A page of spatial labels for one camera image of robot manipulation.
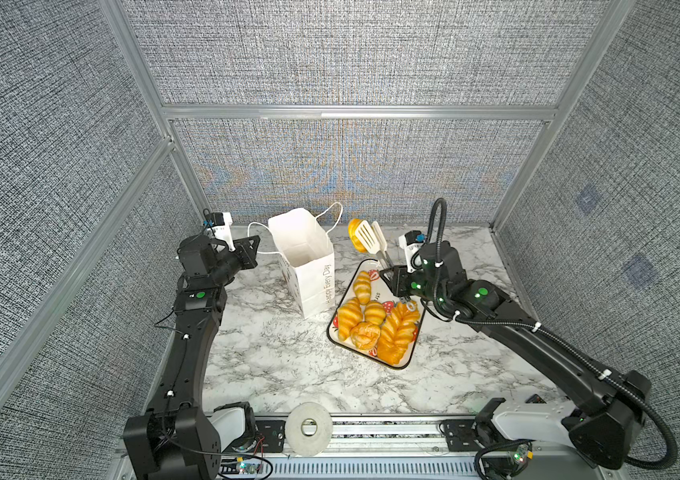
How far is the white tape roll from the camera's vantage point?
2.40ft

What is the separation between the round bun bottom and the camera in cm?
87

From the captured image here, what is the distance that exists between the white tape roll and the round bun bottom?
0.20m
